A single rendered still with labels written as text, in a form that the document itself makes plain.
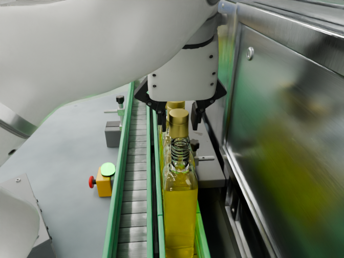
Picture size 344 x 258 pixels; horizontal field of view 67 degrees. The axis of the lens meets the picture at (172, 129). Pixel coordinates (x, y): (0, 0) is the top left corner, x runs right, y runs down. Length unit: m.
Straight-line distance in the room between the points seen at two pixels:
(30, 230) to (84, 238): 0.56
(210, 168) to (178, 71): 0.46
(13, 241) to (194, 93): 0.28
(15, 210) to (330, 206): 0.28
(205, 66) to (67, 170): 0.77
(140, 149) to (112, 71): 0.67
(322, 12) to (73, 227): 0.75
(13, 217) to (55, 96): 0.09
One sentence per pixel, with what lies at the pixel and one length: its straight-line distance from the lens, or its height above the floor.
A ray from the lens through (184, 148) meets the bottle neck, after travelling 0.39.
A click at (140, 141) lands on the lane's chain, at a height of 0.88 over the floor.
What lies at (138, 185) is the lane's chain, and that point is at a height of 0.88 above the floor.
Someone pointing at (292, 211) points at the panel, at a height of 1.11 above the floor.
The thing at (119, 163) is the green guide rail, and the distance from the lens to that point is 0.65.
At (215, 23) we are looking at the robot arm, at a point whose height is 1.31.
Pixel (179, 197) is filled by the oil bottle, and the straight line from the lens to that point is 0.44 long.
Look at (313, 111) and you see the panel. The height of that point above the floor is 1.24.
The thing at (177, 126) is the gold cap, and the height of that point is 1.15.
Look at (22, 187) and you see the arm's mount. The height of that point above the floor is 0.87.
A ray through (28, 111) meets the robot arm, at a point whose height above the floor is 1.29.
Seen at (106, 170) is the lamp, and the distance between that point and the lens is 0.82.
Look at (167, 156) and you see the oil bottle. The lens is 0.46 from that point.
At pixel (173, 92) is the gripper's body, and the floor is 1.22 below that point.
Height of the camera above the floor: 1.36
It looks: 31 degrees down
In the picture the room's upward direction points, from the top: straight up
